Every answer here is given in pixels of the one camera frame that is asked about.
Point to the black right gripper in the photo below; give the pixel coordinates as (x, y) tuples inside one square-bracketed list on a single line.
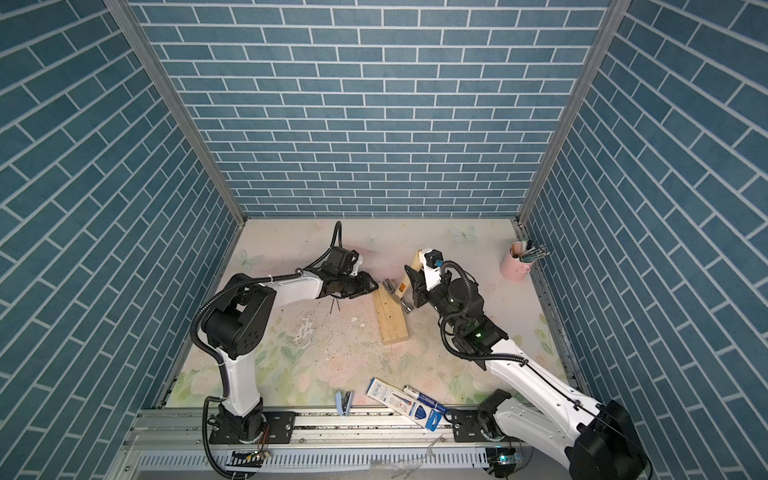
[(420, 292)]

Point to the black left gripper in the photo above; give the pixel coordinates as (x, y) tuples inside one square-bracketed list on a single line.
[(363, 285)]

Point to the steel claw hammer wooden handle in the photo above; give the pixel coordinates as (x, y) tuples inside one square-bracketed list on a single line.
[(397, 291)]

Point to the wooden block with nails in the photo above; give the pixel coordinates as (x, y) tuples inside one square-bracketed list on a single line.
[(391, 318)]

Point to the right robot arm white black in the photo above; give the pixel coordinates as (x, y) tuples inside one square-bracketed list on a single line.
[(590, 439)]

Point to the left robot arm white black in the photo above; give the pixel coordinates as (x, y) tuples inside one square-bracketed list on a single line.
[(230, 325)]

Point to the pink pen holder bucket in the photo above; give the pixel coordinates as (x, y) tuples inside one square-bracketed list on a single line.
[(512, 267)]

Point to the blue white tube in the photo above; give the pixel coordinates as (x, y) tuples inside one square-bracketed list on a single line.
[(425, 399)]

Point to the blue white toothpaste box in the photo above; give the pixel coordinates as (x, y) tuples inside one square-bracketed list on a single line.
[(400, 402)]

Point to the blue clip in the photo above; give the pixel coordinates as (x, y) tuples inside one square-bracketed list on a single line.
[(343, 402)]

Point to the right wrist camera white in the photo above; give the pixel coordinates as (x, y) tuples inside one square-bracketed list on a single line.
[(431, 260)]

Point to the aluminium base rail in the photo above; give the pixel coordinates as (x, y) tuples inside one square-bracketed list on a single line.
[(312, 440)]

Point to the aluminium right corner post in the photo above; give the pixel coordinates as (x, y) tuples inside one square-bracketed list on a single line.
[(596, 54)]

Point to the aluminium corner post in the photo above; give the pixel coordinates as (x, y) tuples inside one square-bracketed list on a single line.
[(130, 27), (596, 54)]

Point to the aluminium left corner post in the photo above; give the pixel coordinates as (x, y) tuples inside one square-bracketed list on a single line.
[(130, 27)]

